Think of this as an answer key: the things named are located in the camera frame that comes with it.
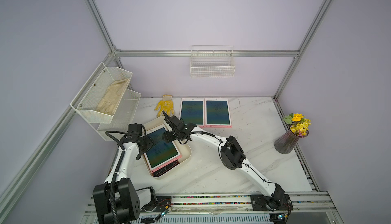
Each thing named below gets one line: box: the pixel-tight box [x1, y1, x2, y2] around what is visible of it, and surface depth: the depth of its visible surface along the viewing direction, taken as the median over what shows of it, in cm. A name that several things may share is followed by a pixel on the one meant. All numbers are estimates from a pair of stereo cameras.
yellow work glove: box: [154, 94, 175, 118], surface depth 117 cm
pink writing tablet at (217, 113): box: [204, 97, 233, 128], surface depth 114 cm
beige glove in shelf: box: [95, 77, 130, 115], surface depth 80 cm
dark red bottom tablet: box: [152, 159, 181, 178], surface depth 84 cm
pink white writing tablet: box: [179, 97, 206, 129], surface depth 114 cm
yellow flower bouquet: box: [282, 113, 312, 138], surface depth 77 cm
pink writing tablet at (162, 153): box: [143, 126, 183, 174], surface depth 90 cm
